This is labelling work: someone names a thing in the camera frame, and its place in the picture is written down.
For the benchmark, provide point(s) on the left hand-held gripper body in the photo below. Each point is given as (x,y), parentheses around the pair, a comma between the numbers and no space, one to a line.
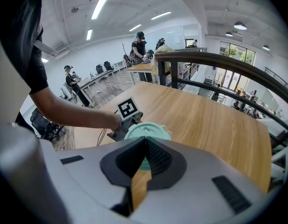
(128,108)

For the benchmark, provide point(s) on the small wooden table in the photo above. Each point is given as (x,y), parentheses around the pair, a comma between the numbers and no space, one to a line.
(141,67)

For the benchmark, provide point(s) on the black pendant lamp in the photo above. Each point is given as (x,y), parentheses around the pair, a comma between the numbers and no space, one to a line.
(266,47)
(229,34)
(240,25)

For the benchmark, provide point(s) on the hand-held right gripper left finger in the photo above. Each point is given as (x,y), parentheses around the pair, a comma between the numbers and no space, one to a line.
(87,169)

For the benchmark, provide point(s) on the black office chair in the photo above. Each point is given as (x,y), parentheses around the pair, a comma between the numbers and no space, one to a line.
(41,122)

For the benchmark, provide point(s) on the ceiling strip light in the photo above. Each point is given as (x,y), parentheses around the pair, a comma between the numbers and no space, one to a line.
(161,15)
(89,34)
(135,27)
(100,6)
(45,60)

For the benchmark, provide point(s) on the long white desk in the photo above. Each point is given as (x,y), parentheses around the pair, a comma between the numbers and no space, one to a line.
(92,80)

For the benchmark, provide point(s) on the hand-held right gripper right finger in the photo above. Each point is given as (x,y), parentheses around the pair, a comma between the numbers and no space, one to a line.
(204,171)

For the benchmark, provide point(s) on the large glass window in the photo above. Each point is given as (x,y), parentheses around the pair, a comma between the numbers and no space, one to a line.
(237,52)

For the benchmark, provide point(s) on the person's left forearm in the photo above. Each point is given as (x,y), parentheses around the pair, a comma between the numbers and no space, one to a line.
(76,115)

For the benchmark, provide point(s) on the person's black shirt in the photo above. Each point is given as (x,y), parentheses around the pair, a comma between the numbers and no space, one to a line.
(20,31)

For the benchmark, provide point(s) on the black desk chair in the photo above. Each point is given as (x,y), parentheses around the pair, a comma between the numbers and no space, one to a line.
(99,69)
(108,65)

